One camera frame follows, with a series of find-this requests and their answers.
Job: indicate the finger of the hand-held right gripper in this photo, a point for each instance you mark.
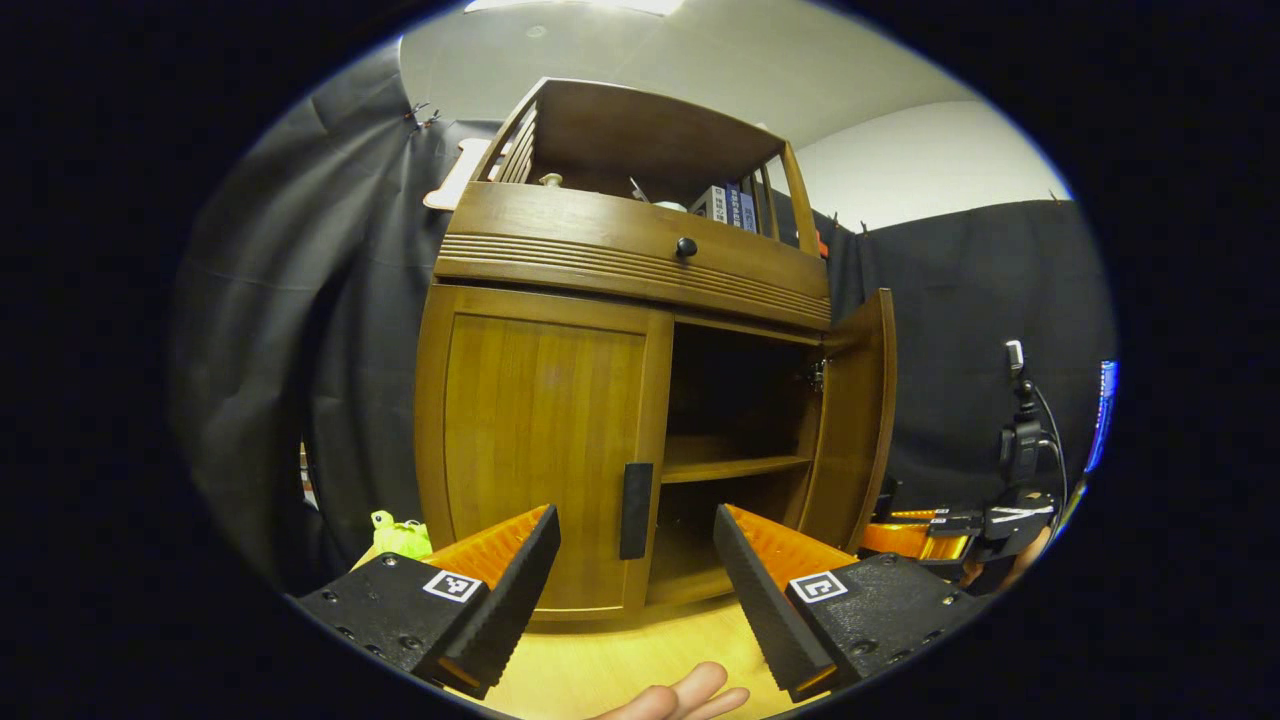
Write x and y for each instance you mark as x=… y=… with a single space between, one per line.
x=900 y=540
x=958 y=521

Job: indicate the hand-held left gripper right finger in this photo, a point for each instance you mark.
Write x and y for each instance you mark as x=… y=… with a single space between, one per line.
x=765 y=600

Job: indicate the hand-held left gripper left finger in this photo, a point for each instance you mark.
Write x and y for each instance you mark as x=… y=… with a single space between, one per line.
x=505 y=615

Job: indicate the wooden shoe cabinet door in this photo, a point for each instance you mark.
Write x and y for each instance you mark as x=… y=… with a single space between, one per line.
x=540 y=420
x=855 y=420

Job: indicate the wooden double-door shoe cabinet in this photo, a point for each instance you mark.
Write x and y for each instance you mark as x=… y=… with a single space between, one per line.
x=640 y=130

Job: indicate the green frog toy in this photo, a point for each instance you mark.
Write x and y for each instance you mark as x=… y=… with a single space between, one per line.
x=405 y=540

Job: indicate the wooden inner shelf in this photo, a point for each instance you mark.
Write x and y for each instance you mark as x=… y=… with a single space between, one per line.
x=730 y=468

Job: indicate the black backdrop cloth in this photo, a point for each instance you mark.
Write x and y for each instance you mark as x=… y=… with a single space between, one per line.
x=300 y=330

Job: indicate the small pale blue book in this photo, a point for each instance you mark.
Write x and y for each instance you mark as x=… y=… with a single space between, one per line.
x=750 y=213

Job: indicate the small grey book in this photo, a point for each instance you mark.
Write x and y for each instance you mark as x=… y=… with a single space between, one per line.
x=710 y=203

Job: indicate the wooden drawer with black knob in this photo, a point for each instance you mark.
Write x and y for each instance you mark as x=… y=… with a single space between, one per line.
x=580 y=225

